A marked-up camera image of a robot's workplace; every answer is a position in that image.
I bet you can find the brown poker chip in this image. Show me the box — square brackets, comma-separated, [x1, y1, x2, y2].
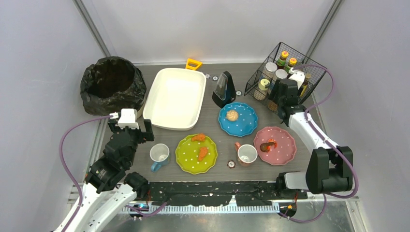
[227, 160, 236, 169]

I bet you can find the beige bun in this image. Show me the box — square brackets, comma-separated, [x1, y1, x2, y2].
[226, 110, 239, 122]

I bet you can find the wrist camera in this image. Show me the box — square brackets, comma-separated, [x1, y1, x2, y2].
[288, 70, 305, 89]
[117, 108, 140, 130]

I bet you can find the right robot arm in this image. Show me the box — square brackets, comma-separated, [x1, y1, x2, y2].
[269, 79, 355, 195]

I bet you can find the orange handled white mug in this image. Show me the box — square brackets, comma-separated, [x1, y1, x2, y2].
[234, 143, 258, 167]

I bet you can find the yellow lid spice shaker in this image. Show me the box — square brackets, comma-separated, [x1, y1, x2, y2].
[253, 79, 270, 101]

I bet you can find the red sauce bottle yellow cap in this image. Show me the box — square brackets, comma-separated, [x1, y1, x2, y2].
[284, 58, 297, 73]

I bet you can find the pink lid spice shaker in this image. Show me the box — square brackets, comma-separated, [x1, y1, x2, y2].
[267, 100, 278, 112]

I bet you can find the orange plastic handle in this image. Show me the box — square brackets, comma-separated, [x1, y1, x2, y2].
[185, 58, 203, 71]

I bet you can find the brown and orange food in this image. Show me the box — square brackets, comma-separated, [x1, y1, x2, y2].
[260, 139, 277, 152]

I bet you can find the lower orange food piece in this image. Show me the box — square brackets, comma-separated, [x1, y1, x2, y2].
[197, 146, 208, 161]

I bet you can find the blue polka dot plate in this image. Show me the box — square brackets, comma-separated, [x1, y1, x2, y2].
[218, 102, 258, 137]

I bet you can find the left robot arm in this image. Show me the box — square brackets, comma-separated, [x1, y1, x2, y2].
[55, 119, 154, 232]

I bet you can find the blue handled white mug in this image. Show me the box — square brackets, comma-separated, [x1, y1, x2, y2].
[149, 144, 170, 173]

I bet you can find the black wire basket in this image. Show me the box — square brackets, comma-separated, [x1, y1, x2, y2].
[244, 42, 326, 108]

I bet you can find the white rectangular basin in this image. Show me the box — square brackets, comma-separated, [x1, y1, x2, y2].
[143, 68, 206, 131]

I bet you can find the black bag lined trash bin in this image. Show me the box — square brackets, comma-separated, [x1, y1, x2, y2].
[80, 56, 147, 117]

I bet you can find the yellow label oil bottle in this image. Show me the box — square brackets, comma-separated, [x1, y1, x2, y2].
[298, 73, 311, 97]

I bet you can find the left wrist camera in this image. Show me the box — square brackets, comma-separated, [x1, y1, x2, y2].
[117, 108, 140, 130]

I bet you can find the orange food piece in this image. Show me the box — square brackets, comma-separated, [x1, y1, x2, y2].
[197, 146, 208, 161]
[191, 133, 206, 142]

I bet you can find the green polka dot plate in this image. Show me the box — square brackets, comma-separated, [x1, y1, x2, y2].
[175, 134, 218, 174]

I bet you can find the black metronome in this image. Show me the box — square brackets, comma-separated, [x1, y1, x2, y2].
[212, 71, 236, 108]

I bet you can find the black base mat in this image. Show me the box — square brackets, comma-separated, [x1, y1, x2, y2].
[149, 181, 308, 206]

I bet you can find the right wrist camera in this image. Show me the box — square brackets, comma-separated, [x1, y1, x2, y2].
[288, 70, 305, 89]

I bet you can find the pink polka dot plate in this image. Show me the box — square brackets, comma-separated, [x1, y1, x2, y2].
[253, 127, 297, 165]

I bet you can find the grain jar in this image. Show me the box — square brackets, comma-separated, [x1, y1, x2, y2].
[269, 69, 288, 91]
[259, 62, 278, 80]

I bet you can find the upper orange food piece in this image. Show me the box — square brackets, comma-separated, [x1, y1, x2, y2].
[191, 133, 206, 142]

